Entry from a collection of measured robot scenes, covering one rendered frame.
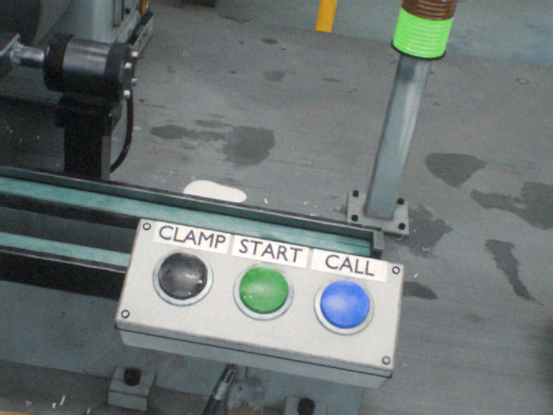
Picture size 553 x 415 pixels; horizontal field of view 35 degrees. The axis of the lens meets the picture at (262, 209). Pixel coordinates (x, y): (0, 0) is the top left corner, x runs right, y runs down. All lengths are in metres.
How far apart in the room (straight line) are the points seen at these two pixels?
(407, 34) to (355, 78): 0.51
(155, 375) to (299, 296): 0.32
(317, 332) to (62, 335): 0.35
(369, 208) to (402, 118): 0.13
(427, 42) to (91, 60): 0.37
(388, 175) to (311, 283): 0.56
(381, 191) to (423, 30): 0.22
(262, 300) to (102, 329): 0.31
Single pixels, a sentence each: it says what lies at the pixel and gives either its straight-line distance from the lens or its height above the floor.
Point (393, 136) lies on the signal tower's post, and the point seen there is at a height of 0.92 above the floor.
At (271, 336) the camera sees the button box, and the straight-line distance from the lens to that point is 0.53.
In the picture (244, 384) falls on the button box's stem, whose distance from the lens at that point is 0.60.
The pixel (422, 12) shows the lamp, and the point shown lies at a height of 1.08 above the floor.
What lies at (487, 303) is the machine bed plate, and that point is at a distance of 1.04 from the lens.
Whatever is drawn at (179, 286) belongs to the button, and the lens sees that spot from 0.53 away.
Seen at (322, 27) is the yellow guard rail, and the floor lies 0.31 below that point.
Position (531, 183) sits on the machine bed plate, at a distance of 1.32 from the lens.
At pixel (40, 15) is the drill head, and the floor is 1.03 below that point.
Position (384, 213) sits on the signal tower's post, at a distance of 1.12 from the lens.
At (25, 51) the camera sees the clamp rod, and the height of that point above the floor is 1.02.
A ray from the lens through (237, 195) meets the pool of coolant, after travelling 1.12.
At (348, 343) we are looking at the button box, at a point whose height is 1.05.
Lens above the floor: 1.39
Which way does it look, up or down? 33 degrees down
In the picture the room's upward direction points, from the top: 9 degrees clockwise
